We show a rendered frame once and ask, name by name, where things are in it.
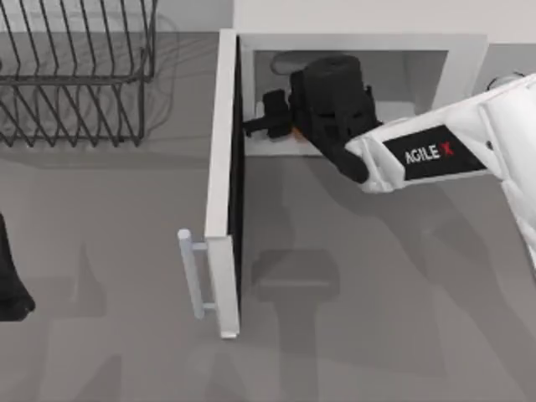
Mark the pale grey rounded box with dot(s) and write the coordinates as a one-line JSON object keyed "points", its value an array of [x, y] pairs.
{"points": [[284, 63]]}

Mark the white cabinet door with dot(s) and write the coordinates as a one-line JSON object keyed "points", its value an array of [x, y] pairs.
{"points": [[220, 188]]}

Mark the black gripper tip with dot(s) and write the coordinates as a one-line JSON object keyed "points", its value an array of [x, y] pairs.
{"points": [[10, 285]]}

